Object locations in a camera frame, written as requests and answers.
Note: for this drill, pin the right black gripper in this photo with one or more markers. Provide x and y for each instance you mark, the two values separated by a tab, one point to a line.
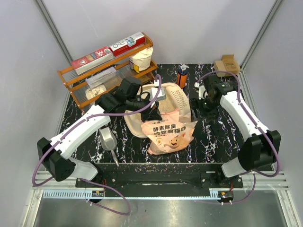
195	103

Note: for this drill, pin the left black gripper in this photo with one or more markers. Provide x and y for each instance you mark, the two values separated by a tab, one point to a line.
152	113

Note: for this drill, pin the pink cat litter bag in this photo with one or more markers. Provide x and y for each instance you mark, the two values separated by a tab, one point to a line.
171	134

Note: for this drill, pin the metal litter scoop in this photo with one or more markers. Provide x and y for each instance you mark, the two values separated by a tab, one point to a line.
109	142

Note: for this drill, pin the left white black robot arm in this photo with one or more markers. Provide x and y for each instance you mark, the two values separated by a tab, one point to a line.
123	100

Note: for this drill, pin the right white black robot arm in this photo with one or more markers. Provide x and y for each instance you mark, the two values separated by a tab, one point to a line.
261	145

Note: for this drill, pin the beige plastic litter box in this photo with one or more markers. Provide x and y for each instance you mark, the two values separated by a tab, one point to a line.
175	99

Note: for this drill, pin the brown cardboard box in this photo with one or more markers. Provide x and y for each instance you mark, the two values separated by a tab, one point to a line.
227	63

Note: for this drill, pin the clear plastic box on shelf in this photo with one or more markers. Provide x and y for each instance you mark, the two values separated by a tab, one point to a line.
101	78

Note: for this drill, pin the red white box right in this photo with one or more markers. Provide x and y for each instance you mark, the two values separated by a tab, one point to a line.
127	44

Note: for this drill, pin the red white box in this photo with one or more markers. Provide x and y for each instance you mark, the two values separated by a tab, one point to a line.
127	44
92	60

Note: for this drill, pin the red white box left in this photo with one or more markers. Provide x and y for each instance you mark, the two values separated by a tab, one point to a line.
92	60

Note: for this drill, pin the orange pump bottle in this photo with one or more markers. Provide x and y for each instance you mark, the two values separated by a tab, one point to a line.
182	76

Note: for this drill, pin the white paper bag upper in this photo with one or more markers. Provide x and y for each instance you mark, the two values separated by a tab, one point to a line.
141	60

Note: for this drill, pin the white paper bag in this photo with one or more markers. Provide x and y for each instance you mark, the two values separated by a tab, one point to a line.
93	92
141	60

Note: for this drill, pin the white paper bag lower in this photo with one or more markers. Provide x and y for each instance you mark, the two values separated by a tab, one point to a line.
93	92

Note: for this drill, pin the orange wooden shelf rack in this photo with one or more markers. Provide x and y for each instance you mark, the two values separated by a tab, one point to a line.
86	88

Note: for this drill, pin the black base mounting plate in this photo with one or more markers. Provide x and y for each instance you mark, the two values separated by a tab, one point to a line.
165	179

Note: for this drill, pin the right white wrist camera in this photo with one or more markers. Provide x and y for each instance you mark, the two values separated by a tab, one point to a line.
201	90

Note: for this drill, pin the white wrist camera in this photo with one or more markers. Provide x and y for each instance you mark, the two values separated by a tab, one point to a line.
201	90
156	92

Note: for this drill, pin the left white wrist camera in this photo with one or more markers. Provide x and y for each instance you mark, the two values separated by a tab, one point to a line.
156	92

